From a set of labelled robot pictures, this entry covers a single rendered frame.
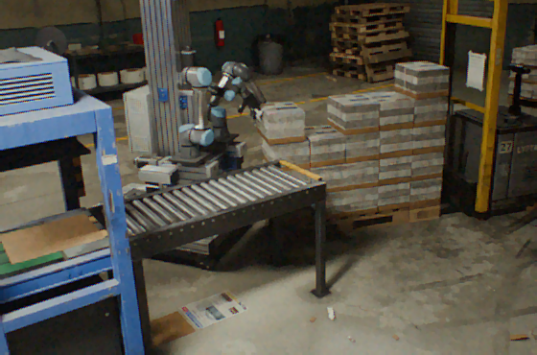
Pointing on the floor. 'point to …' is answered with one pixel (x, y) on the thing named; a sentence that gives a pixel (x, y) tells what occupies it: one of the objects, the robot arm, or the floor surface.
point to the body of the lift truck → (501, 201)
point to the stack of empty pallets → (381, 14)
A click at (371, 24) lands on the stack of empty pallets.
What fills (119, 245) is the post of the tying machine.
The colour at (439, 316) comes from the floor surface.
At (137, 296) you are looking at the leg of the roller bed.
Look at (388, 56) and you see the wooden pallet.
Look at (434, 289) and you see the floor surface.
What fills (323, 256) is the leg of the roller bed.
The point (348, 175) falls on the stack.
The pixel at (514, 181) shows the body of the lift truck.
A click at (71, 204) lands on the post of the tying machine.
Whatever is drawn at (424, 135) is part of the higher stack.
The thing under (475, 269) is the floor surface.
